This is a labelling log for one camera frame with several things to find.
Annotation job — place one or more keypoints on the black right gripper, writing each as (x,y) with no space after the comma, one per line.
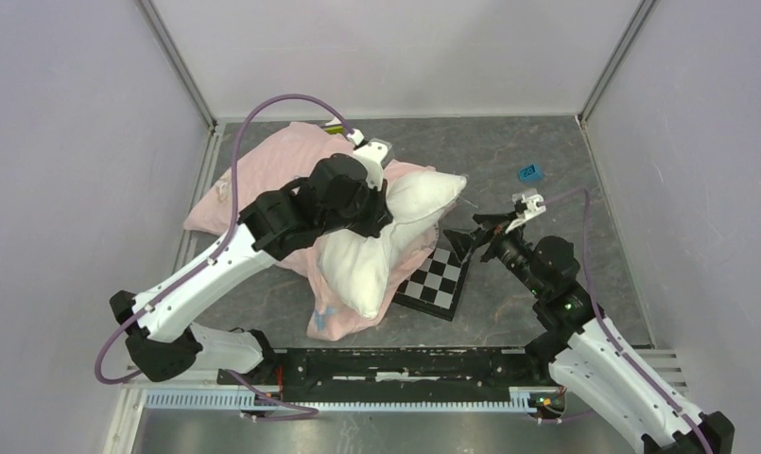
(459,240)

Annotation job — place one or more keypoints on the white pillow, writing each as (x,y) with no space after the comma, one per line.
(357,268)

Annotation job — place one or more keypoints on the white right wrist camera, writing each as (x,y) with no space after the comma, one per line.
(528,205)

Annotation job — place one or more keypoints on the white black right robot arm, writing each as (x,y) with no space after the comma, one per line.
(582,350)

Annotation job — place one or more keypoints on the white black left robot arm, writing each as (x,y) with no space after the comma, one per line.
(164,340)

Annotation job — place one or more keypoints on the black white chessboard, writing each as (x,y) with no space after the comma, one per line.
(435,288)

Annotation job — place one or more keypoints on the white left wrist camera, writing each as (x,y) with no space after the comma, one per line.
(374,154)

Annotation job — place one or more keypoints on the grey slotted cable duct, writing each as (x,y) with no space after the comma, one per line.
(244,400)

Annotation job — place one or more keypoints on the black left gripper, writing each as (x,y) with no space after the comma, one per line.
(381,215)

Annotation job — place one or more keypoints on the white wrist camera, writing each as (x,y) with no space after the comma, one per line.
(374,154)
(528,205)

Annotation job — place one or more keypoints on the pink printed pillowcase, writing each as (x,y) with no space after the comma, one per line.
(292,152)

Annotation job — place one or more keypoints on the small blue block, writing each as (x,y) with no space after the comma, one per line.
(531,173)

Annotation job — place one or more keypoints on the white yellow purple toy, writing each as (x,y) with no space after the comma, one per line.
(333,126)

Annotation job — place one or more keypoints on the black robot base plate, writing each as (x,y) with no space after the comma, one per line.
(413,375)

